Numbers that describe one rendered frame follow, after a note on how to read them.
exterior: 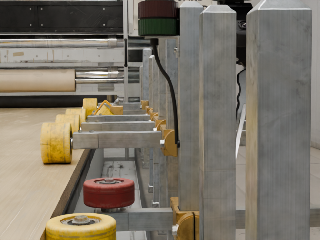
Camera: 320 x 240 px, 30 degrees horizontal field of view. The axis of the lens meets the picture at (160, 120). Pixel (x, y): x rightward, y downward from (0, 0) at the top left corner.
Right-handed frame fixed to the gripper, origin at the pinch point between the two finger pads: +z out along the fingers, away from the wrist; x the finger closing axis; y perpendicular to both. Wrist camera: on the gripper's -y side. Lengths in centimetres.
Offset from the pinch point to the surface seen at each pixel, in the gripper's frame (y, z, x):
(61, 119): 46, 3, 32
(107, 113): 96, 5, 23
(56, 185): -0.6, 10.5, 28.5
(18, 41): 228, -25, 72
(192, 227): -9.9, 15.4, 8.2
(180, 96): -7.2, -3.5, 9.5
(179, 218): -8.0, 14.5, 9.8
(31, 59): 224, -15, 65
